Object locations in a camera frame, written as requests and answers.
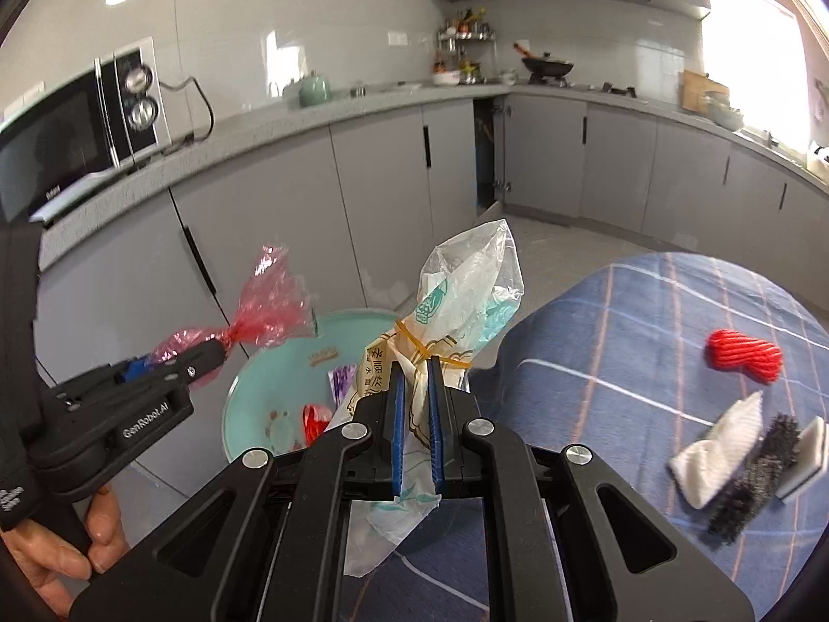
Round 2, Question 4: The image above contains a person's left hand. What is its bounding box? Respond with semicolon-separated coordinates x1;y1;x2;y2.
0;489;131;619

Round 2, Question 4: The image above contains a blue plaid tablecloth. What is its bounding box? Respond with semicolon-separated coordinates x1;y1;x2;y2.
337;251;823;622

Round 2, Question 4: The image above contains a speckled grey countertop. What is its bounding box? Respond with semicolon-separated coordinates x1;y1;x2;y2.
35;81;829;273

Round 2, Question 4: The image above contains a green ceramic teapot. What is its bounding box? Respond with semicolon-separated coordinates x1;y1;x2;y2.
298;71;333;108

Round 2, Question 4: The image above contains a black wok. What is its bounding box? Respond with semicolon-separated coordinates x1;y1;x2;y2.
513;43;575;84

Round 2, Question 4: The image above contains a pink plastic bag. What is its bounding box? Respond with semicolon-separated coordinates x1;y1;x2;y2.
150;245;313;370

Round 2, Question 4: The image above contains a bright kitchen window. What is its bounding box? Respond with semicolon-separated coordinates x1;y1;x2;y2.
703;0;810;150

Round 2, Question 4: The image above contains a metal spice rack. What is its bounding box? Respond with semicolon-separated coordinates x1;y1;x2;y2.
433;9;499;87

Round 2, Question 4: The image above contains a black scouring pad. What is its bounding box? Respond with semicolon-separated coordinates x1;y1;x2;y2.
706;413;799;544

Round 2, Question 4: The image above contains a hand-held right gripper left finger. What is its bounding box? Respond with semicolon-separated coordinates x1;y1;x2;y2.
70;369;408;622

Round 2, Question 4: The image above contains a red knitted cloth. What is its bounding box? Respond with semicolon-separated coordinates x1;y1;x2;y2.
706;329;783;385

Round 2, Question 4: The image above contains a gas stove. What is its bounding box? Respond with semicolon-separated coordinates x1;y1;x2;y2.
524;74;639;100

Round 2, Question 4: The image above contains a silver black microwave oven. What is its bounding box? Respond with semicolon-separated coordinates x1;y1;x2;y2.
0;37;173;224

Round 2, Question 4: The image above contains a white printed plastic bag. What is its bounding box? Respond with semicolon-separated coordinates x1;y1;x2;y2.
322;217;525;577

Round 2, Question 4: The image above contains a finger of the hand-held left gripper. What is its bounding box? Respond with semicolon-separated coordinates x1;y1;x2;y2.
148;338;231;393
52;355;160;406

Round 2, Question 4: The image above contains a red plastic bag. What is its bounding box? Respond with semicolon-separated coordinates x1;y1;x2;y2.
301;403;334;448

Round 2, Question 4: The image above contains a teal printed waste bin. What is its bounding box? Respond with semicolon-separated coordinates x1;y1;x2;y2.
222;309;477;555

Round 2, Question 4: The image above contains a black power cable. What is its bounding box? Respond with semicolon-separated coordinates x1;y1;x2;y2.
159;76;215;144

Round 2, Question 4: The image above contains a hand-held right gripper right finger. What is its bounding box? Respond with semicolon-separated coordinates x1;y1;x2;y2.
425;356;755;622

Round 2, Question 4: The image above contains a wooden cutting board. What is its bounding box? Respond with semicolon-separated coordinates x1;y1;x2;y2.
682;70;730;118

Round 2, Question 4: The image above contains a white sponge block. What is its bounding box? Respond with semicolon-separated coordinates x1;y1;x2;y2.
774;416;826;503

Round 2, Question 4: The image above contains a white folded cloth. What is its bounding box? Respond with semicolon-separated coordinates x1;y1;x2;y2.
669;392;765;510

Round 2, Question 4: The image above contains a group of seasoning bottles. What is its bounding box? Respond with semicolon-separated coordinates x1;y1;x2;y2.
440;9;490;36

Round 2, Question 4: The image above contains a white wall outlet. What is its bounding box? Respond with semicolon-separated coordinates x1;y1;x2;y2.
0;81;46;123

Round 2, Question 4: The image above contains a purple wrapper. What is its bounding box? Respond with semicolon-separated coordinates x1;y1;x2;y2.
327;364;357;406

